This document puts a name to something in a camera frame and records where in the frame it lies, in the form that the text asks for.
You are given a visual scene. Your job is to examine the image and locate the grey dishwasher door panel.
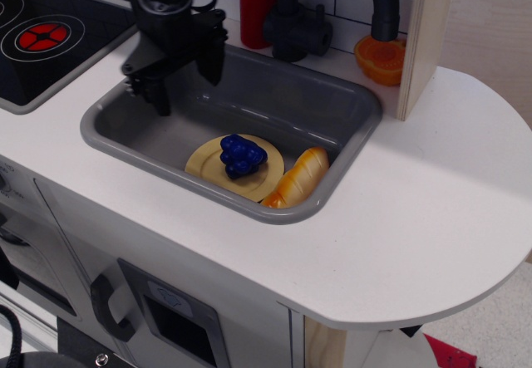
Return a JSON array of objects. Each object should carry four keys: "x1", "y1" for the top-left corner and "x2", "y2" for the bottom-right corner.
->
[{"x1": 118, "y1": 258, "x2": 230, "y2": 367}]

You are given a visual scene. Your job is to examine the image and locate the toy bread loaf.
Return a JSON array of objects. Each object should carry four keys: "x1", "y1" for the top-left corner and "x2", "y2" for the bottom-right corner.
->
[{"x1": 261, "y1": 147, "x2": 330, "y2": 209}]

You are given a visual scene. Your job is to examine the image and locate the dark grey toy faucet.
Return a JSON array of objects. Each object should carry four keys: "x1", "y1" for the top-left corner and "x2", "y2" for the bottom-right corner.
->
[{"x1": 263, "y1": 0, "x2": 400, "y2": 62}]

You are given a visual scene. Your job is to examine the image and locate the black braided cable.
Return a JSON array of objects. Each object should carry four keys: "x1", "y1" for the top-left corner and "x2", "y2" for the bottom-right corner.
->
[{"x1": 0, "y1": 303, "x2": 23, "y2": 368}]

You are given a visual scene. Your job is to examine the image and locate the orange toy half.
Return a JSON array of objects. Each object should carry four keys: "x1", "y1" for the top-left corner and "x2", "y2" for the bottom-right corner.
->
[{"x1": 353, "y1": 36, "x2": 406, "y2": 86}]

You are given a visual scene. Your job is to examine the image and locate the wooden upright post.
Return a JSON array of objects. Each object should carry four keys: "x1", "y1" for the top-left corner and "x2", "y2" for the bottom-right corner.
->
[{"x1": 396, "y1": 0, "x2": 451, "y2": 120}]

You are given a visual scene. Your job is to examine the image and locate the yellow toy plate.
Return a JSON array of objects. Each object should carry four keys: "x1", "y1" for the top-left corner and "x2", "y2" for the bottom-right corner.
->
[{"x1": 185, "y1": 134, "x2": 284, "y2": 202}]

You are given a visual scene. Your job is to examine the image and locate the grey plastic sink basin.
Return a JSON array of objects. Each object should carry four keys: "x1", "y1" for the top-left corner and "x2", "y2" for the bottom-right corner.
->
[{"x1": 81, "y1": 46, "x2": 382, "y2": 224}]

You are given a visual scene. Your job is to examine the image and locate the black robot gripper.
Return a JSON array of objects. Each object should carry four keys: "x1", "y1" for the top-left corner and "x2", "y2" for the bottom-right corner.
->
[{"x1": 122, "y1": 0, "x2": 228, "y2": 116}]

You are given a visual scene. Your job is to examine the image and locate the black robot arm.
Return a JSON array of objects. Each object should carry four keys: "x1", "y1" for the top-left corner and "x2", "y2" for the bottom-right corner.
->
[{"x1": 121, "y1": 0, "x2": 228, "y2": 116}]

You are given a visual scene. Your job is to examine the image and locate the black toy stove top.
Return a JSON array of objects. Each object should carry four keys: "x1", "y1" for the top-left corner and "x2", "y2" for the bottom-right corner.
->
[{"x1": 1, "y1": 0, "x2": 135, "y2": 115}]

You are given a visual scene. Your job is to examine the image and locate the black oven door handle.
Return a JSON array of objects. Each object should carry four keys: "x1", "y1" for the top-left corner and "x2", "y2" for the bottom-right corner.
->
[{"x1": 90, "y1": 274, "x2": 135, "y2": 342}]

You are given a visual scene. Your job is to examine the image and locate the blue toy blueberries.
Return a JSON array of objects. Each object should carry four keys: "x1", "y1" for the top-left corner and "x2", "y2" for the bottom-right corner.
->
[{"x1": 219, "y1": 134, "x2": 268, "y2": 179}]

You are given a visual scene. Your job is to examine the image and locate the red plastic bottle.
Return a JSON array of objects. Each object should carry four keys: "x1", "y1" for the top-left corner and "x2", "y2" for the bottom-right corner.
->
[{"x1": 239, "y1": 0, "x2": 275, "y2": 49}]

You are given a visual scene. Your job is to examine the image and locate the red cloth on floor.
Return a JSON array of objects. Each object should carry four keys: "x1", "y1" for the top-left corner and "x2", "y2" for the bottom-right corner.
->
[{"x1": 425, "y1": 335, "x2": 477, "y2": 368}]

